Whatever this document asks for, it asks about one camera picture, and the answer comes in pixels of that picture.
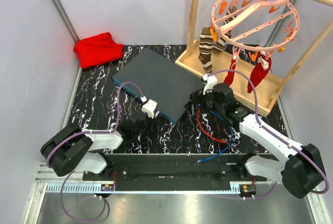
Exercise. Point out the red folded cloth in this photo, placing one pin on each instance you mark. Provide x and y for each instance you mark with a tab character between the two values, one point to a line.
97	50

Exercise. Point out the wooden drying rack frame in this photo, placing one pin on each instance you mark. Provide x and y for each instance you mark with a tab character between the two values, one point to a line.
272	86

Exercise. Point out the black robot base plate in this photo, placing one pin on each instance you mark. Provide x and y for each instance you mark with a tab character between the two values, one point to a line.
162	174

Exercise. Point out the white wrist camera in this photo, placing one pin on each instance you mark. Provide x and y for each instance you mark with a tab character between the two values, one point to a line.
150	109
210	81

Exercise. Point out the brown striped sock front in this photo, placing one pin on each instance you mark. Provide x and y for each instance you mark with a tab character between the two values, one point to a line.
206	44

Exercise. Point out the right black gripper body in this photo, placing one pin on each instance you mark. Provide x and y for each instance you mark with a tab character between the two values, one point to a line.
207	102

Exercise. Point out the red sock right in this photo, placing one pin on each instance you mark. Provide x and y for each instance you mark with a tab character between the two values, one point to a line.
260	71

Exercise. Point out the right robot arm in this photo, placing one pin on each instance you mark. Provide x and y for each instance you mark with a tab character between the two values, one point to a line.
297	167

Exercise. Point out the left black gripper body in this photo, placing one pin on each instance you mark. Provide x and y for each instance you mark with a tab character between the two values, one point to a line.
144	127

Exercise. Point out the red sock left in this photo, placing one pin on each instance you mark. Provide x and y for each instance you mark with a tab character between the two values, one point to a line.
230	75

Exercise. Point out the pink round clip hanger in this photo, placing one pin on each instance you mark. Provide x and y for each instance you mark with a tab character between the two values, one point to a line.
255	18

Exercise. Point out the brown striped sock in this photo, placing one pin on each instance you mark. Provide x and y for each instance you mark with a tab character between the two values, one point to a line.
219	45
206	44

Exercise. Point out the red sock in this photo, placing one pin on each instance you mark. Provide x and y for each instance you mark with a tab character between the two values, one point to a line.
230	75
260	71

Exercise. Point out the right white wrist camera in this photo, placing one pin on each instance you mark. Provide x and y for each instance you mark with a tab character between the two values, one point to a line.
210	81

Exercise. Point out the brown striped sock back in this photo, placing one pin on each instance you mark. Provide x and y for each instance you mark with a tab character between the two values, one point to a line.
219	45

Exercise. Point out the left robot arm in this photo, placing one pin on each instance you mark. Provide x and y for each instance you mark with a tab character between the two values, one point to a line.
73	148

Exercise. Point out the dark blue network switch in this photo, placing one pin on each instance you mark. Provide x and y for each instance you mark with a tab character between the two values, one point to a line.
161	81

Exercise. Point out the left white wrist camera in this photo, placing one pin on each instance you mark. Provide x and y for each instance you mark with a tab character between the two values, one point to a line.
150	109

